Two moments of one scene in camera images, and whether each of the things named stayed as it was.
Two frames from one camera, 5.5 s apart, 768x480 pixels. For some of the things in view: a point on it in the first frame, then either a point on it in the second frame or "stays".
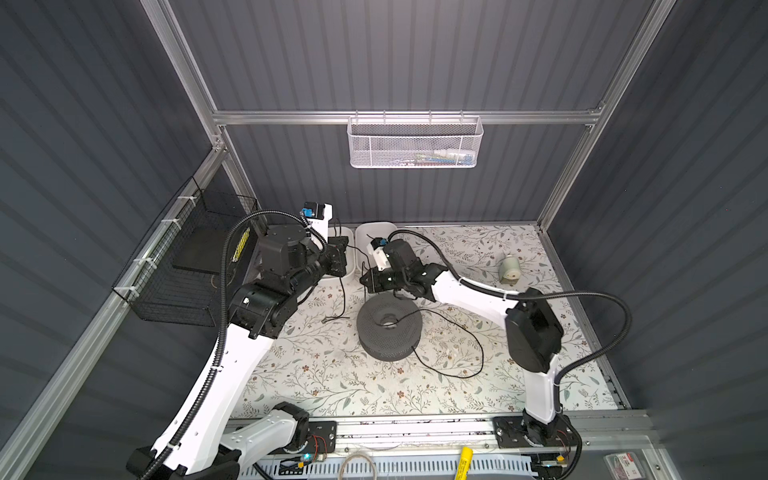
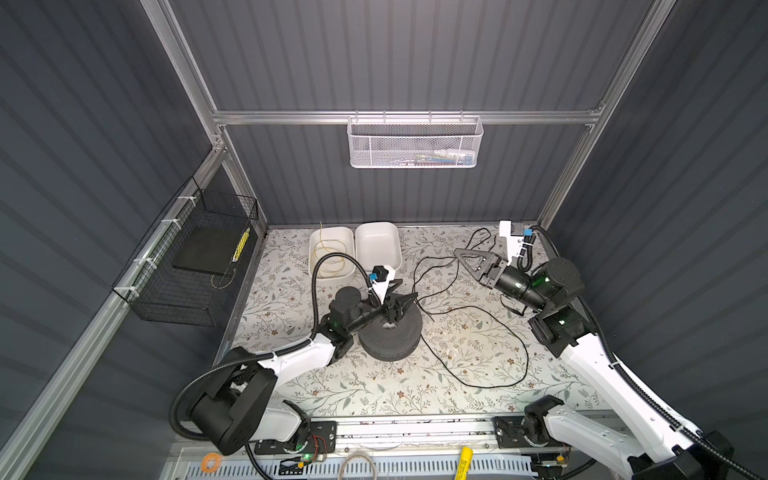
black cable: (414, 349) → (456, 271)
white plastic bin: (365, 233) stays
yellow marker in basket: (241, 244) stays
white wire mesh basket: (414, 142) stays
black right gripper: (373, 284) → (492, 264)
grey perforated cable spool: (389, 326) stays
